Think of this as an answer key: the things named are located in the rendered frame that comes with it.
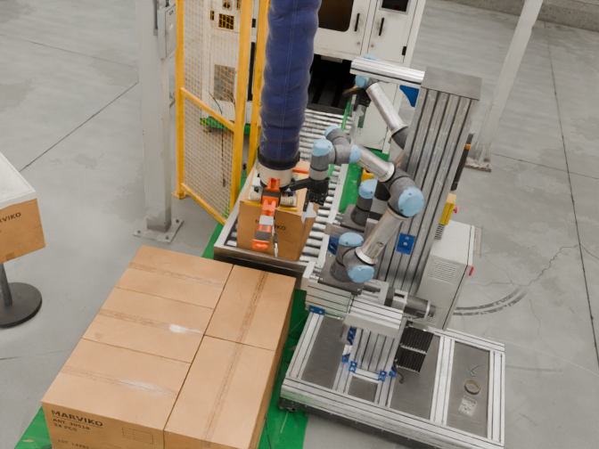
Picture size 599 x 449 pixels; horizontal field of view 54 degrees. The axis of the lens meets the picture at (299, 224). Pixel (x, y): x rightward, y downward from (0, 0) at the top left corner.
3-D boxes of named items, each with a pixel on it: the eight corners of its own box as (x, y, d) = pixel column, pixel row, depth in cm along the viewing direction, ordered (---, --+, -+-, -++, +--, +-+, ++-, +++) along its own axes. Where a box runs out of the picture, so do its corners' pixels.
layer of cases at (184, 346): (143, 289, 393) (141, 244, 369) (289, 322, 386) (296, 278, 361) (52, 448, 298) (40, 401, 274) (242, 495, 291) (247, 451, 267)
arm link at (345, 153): (354, 136, 239) (328, 136, 236) (363, 151, 230) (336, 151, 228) (350, 152, 244) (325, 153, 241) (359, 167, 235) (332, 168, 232)
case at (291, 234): (264, 200, 421) (268, 152, 396) (317, 214, 415) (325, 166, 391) (235, 251, 373) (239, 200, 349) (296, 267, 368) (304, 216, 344)
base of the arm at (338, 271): (361, 266, 301) (365, 252, 295) (356, 286, 289) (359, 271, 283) (333, 258, 303) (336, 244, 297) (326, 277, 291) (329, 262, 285)
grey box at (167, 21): (169, 46, 386) (168, 1, 368) (177, 48, 386) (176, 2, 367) (158, 58, 370) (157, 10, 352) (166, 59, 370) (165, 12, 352)
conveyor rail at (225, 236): (285, 112, 563) (287, 94, 552) (291, 113, 563) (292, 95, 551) (214, 266, 381) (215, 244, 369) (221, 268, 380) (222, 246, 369)
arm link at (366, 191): (351, 202, 328) (356, 182, 320) (366, 194, 336) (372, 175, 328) (367, 213, 322) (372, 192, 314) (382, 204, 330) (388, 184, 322)
